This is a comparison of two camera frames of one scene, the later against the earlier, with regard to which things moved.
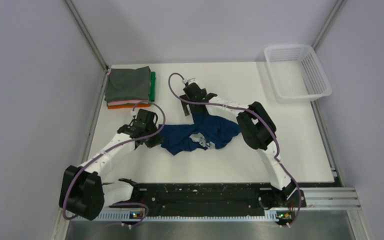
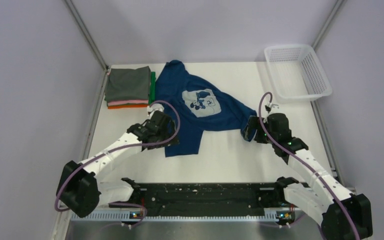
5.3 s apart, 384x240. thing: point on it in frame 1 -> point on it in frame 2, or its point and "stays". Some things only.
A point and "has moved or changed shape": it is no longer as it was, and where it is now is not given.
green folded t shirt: (152, 81) stays
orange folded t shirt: (128, 106) stays
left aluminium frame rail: (60, 228) stays
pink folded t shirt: (136, 101) stays
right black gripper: (185, 107) -> (253, 123)
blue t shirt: (204, 131) has moved or changed shape
